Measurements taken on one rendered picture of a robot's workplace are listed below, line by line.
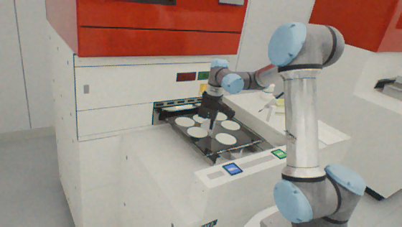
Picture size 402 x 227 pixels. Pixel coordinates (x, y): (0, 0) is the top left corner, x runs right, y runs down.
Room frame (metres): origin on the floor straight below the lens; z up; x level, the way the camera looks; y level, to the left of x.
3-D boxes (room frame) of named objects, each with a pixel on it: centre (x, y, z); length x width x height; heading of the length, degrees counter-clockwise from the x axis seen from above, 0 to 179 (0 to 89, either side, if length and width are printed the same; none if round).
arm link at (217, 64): (1.17, -0.06, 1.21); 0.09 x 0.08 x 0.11; 27
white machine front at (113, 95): (1.31, 0.19, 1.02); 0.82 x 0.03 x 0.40; 128
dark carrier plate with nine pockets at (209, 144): (1.25, -0.10, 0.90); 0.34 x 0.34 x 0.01; 38
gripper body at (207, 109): (1.17, -0.05, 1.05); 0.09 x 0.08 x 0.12; 79
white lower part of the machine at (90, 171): (1.58, 0.40, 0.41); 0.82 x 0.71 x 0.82; 128
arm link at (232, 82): (1.09, -0.12, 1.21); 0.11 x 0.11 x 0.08; 27
